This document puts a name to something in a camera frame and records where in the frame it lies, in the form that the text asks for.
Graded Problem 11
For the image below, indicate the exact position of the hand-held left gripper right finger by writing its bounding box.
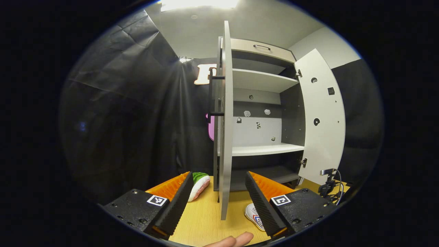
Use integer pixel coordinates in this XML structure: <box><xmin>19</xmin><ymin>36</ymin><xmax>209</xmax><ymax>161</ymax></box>
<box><xmin>245</xmin><ymin>171</ymin><xmax>338</xmax><ymax>240</ymax></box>

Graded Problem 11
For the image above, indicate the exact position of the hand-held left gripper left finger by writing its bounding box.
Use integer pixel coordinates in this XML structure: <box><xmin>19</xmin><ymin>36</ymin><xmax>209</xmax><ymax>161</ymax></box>
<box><xmin>103</xmin><ymin>171</ymin><xmax>194</xmax><ymax>240</ymax></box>

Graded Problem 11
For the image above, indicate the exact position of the white canvas shoe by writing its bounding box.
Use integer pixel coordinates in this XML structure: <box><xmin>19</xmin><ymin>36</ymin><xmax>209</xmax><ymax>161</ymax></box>
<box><xmin>244</xmin><ymin>203</ymin><xmax>266</xmax><ymax>231</ymax></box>

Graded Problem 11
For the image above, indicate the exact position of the white door with phone sticker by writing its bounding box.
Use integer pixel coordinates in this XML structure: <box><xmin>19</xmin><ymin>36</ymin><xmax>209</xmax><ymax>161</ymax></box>
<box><xmin>218</xmin><ymin>21</ymin><xmax>234</xmax><ymax>221</ymax></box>

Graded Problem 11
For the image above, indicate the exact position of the white door with cat sticker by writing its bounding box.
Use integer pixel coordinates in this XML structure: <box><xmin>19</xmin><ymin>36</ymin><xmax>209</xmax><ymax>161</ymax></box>
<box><xmin>294</xmin><ymin>48</ymin><xmax>346</xmax><ymax>186</ymax></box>

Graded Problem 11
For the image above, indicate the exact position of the white and grey shoe cabinet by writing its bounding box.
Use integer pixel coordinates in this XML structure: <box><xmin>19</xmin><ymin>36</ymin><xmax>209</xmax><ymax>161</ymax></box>
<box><xmin>213</xmin><ymin>36</ymin><xmax>306</xmax><ymax>192</ymax></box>

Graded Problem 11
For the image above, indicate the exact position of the white cabinet drawer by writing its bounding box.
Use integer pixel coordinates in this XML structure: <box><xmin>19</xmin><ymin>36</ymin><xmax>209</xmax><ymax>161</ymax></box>
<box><xmin>221</xmin><ymin>37</ymin><xmax>296</xmax><ymax>63</ymax></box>

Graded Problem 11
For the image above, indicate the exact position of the black camera on stand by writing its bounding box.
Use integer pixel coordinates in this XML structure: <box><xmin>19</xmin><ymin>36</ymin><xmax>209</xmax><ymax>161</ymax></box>
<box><xmin>317</xmin><ymin>168</ymin><xmax>338</xmax><ymax>199</ymax></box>

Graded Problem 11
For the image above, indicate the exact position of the black cable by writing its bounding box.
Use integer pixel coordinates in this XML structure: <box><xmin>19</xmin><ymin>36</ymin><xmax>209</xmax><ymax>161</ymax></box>
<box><xmin>329</xmin><ymin>170</ymin><xmax>344</xmax><ymax>205</ymax></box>

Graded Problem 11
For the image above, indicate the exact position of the black door handle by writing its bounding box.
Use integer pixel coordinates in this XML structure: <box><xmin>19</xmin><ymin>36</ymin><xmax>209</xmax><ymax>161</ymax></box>
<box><xmin>207</xmin><ymin>67</ymin><xmax>226</xmax><ymax>117</ymax></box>

